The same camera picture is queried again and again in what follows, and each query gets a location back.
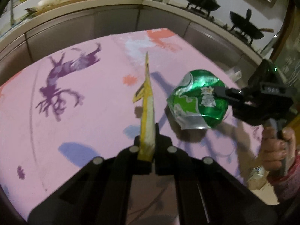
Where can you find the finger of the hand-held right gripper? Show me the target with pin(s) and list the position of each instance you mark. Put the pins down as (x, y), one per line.
(230, 96)

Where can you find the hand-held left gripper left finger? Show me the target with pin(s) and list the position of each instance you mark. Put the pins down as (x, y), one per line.
(136, 143)

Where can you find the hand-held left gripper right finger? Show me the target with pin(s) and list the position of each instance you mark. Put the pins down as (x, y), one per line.
(161, 145)

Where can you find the yellow snack wrapper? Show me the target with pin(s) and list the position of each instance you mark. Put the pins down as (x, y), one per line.
(147, 121)

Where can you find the crushed green drink can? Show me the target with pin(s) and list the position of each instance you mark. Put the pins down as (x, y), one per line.
(199, 103)

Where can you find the person's right forearm red sleeve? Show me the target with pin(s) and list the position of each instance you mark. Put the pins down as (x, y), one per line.
(288, 182)

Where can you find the person's right hand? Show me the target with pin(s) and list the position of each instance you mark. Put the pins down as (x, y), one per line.
(271, 152)

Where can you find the pink floral tablecloth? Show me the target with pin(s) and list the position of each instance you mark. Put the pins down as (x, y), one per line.
(93, 98)

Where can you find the black wok with spatula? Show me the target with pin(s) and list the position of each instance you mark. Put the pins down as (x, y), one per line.
(246, 25)

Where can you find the crumpled clear plastic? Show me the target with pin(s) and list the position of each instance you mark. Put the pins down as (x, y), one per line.
(256, 177)

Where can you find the grey kitchen counter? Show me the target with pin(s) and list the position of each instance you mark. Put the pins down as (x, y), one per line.
(93, 21)

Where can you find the white vegetable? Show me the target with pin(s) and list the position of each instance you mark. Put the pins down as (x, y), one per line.
(49, 1)

